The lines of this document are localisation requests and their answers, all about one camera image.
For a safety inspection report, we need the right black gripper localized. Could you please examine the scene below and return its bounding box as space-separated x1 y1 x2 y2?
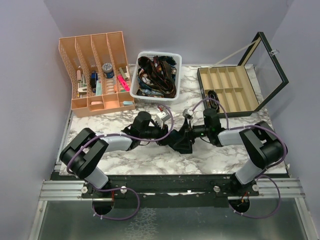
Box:
174 117 211 150

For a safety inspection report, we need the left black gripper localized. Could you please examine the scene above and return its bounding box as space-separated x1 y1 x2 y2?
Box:
140 119 176 146

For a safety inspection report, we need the dark green tie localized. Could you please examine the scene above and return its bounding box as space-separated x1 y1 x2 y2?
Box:
157 130 184 148

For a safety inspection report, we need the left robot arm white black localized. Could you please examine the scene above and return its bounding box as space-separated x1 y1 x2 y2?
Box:
59 110 174 198

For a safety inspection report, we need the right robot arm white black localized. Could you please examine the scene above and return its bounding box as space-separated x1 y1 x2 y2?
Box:
168 108 288 196

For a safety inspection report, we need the pile of patterned ties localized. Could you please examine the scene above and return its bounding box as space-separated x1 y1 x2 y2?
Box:
136 55 177 99

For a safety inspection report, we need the light blue eraser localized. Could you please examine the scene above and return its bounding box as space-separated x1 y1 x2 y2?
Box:
123 101 134 106

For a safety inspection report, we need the rolled patterned tie in box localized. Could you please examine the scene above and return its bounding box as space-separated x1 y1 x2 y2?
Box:
207 90 220 113

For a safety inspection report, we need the pink highlighter marker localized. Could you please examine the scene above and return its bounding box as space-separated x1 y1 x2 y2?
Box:
117 75 130 92

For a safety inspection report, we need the white plastic basket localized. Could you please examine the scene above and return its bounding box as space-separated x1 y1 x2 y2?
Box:
129 51 182 104

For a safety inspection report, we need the black tie storage box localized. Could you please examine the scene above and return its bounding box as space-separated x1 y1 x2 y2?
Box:
197 31 289 118

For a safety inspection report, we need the blue round tin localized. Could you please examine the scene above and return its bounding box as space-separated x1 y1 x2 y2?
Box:
102 62 114 79

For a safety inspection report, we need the orange desk file organizer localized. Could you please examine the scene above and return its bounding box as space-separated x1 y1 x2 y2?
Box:
58 31 135 118

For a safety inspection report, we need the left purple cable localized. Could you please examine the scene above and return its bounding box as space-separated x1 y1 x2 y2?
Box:
66 104 175 221

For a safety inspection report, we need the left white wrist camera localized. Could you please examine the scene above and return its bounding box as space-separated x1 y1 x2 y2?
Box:
155 111 171 128

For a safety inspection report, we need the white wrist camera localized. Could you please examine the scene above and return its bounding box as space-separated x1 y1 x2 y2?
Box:
182 108 195 126
155 111 171 128

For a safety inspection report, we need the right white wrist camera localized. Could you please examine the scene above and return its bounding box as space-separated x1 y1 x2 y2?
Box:
182 108 195 126

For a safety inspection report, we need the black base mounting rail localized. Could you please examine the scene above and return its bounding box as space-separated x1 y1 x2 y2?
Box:
47 173 259 209

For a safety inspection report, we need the aluminium frame rail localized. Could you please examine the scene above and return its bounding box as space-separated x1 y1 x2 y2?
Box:
39 178 306 201

